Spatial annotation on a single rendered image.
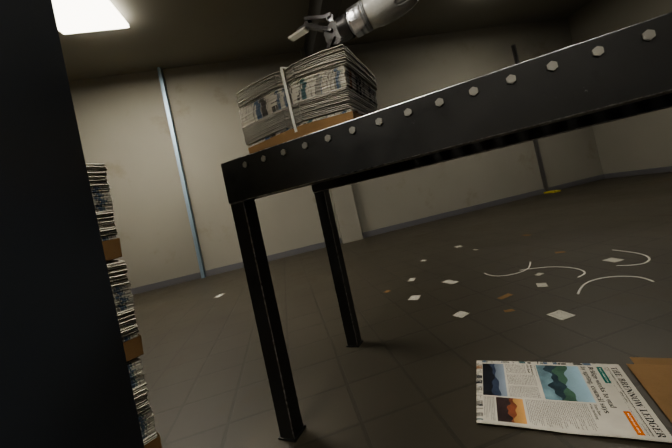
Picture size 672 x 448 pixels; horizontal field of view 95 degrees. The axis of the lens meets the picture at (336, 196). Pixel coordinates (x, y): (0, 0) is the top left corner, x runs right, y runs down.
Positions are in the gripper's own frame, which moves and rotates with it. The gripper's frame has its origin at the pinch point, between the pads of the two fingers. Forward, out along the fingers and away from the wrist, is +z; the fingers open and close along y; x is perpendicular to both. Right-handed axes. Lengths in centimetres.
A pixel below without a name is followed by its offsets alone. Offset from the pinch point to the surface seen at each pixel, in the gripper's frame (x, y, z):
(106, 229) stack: -52, 43, 35
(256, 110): -14.8, 16.9, 12.5
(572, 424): -9, 117, -42
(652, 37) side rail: -26, 44, -71
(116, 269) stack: -51, 52, 36
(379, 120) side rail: -26, 38, -25
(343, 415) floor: -14, 112, 15
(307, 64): -14.5, 12.2, -8.2
